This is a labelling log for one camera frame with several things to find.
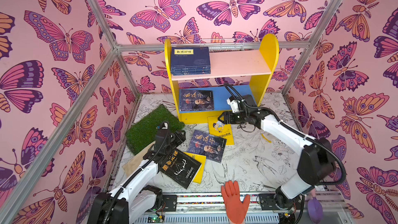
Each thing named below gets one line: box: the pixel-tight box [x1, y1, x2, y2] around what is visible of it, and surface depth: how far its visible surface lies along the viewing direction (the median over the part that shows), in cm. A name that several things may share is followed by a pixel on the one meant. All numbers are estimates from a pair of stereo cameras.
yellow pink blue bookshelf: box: [164, 33, 280, 124], surface depth 86 cm
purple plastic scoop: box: [307, 196, 323, 224], surface depth 72 cm
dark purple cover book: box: [179, 89, 215, 112], surface depth 97 cm
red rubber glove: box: [220, 180, 251, 224], surface depth 75 cm
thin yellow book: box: [183, 151, 207, 185], surface depth 85 cm
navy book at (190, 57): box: [171, 46, 211, 68], surface depth 75 cm
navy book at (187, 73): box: [169, 72, 211, 77], surface depth 74 cm
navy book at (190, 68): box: [170, 65, 212, 71], surface depth 72 cm
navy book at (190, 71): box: [171, 68, 211, 74], surface depth 73 cm
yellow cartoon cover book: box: [207, 115, 235, 146], surface depth 99 cm
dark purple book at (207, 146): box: [187, 129, 227, 164], surface depth 92 cm
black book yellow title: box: [159, 148, 203, 190], surface depth 83 cm
